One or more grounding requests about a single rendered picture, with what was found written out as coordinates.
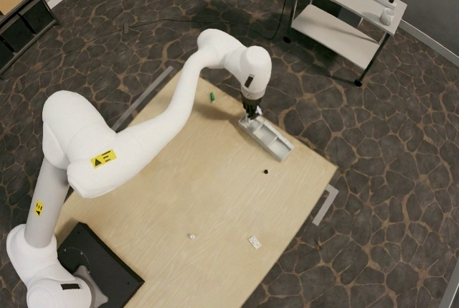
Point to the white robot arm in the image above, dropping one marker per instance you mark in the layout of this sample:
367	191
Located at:
103	160

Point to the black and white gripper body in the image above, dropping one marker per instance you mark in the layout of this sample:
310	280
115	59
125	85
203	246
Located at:
253	103

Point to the white domino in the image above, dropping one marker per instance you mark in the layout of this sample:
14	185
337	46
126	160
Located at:
255	243

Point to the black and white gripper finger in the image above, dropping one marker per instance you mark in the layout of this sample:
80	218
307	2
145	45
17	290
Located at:
246	107
253	114

